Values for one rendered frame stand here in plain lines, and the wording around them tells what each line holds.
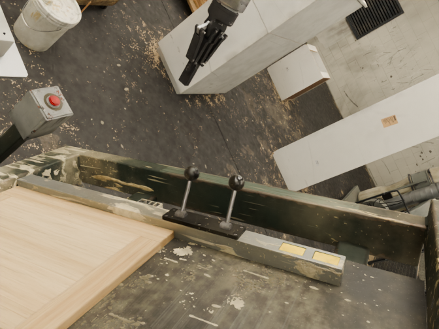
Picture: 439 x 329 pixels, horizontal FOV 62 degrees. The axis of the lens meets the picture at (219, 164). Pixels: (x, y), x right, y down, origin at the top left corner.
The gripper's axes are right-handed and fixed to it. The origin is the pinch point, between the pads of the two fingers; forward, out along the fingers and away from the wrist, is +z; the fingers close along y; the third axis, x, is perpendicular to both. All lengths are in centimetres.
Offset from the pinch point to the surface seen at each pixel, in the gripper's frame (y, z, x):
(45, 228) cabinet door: -36, 40, -9
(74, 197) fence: -23.5, 40.3, -2.7
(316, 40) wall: 785, 33, 238
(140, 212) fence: -21.0, 27.9, -21.0
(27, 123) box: -11, 50, 40
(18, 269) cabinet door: -48, 36, -19
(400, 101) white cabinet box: 349, -2, -24
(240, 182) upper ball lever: -14.0, 5.6, -34.8
